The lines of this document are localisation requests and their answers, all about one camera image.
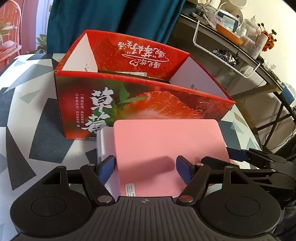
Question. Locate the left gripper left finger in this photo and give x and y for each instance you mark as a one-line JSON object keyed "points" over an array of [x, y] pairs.
{"points": [[95, 176]]}

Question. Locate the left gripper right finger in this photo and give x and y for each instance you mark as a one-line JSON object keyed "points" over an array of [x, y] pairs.
{"points": [[196, 179]]}

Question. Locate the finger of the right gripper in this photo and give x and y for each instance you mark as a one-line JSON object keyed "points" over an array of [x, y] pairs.
{"points": [[234, 154]]}

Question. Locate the pink power bank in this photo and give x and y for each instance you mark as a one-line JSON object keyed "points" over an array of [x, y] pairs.
{"points": [[146, 153]]}

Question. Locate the pink room backdrop poster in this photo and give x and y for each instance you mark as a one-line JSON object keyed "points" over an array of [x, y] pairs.
{"points": [[23, 28]]}

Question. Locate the dark metal desk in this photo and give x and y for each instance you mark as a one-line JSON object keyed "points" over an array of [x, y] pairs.
{"points": [[260, 98]]}

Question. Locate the geometric patterned tablecloth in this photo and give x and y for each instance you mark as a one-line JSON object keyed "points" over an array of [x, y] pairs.
{"points": [[33, 142]]}

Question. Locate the red strawberry cardboard box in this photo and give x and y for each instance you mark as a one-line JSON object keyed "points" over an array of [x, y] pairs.
{"points": [[106, 76]]}

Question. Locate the orange flower bouquet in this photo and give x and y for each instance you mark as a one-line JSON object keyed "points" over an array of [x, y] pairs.
{"points": [[270, 37]]}

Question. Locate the orange bowl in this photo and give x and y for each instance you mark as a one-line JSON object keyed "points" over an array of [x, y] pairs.
{"points": [[229, 35]]}

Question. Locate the blue white tissue box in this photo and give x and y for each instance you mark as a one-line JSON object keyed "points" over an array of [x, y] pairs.
{"points": [[230, 21]]}

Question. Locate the teal curtain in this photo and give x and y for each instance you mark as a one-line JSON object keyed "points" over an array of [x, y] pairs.
{"points": [[153, 20]]}

